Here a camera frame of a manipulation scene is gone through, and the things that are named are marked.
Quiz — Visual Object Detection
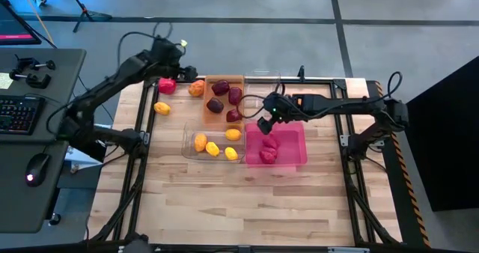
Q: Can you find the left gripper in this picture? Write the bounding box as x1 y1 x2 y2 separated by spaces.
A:
149 37 198 82

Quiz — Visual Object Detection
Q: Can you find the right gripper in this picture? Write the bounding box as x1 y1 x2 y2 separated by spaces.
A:
257 94 296 135

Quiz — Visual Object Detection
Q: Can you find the orange toy bell pepper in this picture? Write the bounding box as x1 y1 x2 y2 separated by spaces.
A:
188 79 206 98

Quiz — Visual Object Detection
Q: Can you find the dark red toy bell pepper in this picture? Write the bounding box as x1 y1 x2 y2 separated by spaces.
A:
211 79 231 97
206 97 225 115
228 87 243 106
225 109 244 124

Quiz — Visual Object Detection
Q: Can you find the pink plastic bin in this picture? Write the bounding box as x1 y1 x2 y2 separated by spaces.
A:
244 121 309 168

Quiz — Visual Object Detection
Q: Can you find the tall clear plastic bin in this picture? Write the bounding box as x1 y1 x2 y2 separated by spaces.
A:
242 69 283 123

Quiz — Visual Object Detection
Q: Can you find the wide clear plastic bin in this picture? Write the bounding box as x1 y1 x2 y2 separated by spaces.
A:
181 122 247 162

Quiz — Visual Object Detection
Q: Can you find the orange translucent plastic bin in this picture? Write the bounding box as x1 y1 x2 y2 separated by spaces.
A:
203 74 245 126

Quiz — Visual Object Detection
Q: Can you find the black tripod stand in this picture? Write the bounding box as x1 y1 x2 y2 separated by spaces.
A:
61 0 113 34

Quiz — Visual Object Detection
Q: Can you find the large grey desk top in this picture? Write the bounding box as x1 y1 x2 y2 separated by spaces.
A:
0 48 88 145

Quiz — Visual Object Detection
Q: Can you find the white box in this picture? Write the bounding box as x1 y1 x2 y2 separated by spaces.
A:
64 146 104 174

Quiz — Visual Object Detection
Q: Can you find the black c-clamp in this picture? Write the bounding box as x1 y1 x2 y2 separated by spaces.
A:
14 55 57 73
8 70 52 90

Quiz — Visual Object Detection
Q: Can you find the black panel with hazard stripes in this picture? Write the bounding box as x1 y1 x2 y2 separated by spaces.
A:
365 79 431 249

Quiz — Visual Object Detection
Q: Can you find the black backlit keyboard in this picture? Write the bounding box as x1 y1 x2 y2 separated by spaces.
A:
0 94 46 135

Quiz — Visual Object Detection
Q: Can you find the black computer monitor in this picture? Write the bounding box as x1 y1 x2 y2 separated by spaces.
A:
0 0 43 46

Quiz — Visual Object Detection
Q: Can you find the black computer mouse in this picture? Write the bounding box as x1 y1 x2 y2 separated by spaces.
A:
24 152 51 189

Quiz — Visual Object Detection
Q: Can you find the pale sticky note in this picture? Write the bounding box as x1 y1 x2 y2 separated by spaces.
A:
0 72 14 91

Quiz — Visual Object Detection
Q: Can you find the large black cabinet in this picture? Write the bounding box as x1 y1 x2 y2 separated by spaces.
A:
406 55 479 213

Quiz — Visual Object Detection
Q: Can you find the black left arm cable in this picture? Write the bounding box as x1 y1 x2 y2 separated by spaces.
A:
117 22 174 71

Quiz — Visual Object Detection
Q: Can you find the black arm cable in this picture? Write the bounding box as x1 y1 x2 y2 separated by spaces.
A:
117 22 174 71
236 71 404 120

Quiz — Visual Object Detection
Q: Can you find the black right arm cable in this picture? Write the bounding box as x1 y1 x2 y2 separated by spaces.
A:
236 71 404 120

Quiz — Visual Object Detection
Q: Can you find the silver metal bracket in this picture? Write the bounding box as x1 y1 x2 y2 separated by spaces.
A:
328 246 370 253

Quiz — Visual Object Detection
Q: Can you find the yellow cable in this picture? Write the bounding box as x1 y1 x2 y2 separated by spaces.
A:
13 0 56 48

